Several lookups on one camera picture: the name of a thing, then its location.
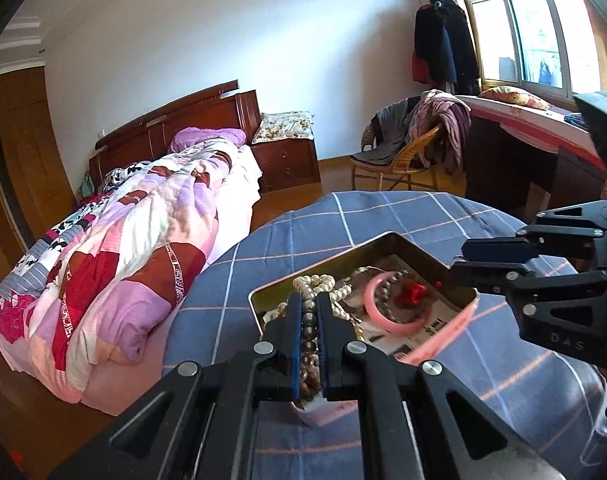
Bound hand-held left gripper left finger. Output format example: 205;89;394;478
48;290;307;480

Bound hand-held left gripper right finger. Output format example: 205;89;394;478
316;290;569;480

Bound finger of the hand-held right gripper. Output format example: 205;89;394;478
449;257;607;361
461;199;607;266

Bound pink bangle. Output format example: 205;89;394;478
363;270;433;336

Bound pink tin box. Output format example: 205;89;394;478
248;231;480;428

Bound red ornament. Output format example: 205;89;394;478
393;282;441;306

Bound dark bead bracelet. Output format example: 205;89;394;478
381;272;424;323

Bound printed paper sheet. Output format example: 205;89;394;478
363;255;469;361

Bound desk with pink cover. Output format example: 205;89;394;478
456;94;607;221

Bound wicker chair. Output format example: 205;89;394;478
351;97;471;193

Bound blue plaid tablecloth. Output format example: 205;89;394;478
161;190;607;480

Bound floral pink yellow pillow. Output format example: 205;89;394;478
478;85;551;110

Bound pink purple garment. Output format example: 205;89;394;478
408;89;471;176

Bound grey garment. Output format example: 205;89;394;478
352;100;424;166

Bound window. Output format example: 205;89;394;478
456;0;607;111

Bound wooden nightstand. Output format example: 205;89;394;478
251;137;321;193

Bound pink patchwork quilt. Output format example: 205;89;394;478
0;141;234;403

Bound floral white pillow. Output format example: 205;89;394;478
254;111;317;145

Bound hanging dark coats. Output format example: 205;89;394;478
411;0;481;92

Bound purple pillow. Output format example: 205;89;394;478
170;126;247;153

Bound black white patterned pillow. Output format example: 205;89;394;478
104;160;154;188

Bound wooden bed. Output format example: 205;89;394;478
0;79;264;416

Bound wooden wardrobe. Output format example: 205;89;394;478
0;67;79;271

